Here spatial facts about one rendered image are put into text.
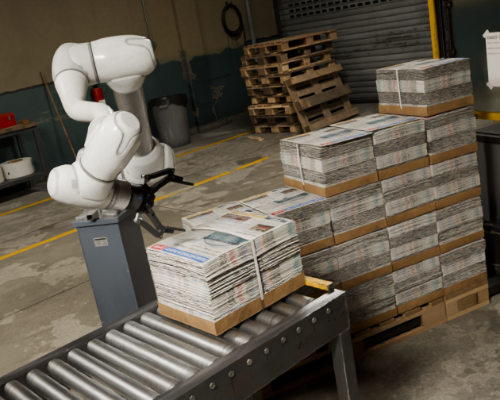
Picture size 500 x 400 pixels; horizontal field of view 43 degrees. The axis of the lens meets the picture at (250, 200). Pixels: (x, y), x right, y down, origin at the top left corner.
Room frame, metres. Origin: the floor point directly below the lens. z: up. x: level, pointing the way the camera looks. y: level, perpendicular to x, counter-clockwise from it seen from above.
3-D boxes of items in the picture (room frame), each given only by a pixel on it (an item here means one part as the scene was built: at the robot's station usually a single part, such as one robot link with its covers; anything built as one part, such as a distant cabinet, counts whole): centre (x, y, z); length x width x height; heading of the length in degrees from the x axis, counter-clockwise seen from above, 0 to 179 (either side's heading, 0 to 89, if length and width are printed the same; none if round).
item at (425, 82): (3.13, -0.95, 0.65); 0.39 x 0.30 x 1.29; 22
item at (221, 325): (1.78, 0.19, 0.83); 0.29 x 0.16 x 0.04; 40
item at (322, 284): (1.96, -0.06, 0.81); 0.43 x 0.03 x 0.02; 40
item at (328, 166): (2.90, -0.39, 0.95); 0.38 x 0.29 x 0.23; 24
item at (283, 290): (1.92, 0.02, 0.83); 0.29 x 0.16 x 0.04; 40
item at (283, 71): (9.62, -0.97, 0.65); 1.33 x 0.94 x 1.30; 134
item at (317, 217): (2.85, -0.27, 0.42); 1.17 x 0.39 x 0.83; 112
